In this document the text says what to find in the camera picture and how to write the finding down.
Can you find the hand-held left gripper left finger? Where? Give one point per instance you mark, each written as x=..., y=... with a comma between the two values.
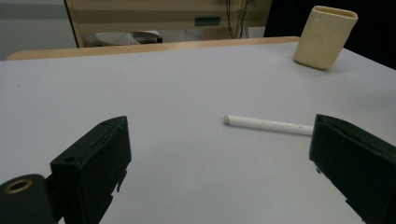
x=93, y=168

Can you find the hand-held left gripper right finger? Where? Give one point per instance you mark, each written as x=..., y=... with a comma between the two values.
x=358, y=165

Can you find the white pen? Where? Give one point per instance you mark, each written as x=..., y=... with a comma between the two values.
x=267, y=124

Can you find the cream pen holder cup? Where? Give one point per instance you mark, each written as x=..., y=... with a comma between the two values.
x=323, y=37

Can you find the wooden cabinet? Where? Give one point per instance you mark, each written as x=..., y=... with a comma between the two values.
x=162, y=15

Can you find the green label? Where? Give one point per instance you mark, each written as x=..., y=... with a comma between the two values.
x=207, y=20

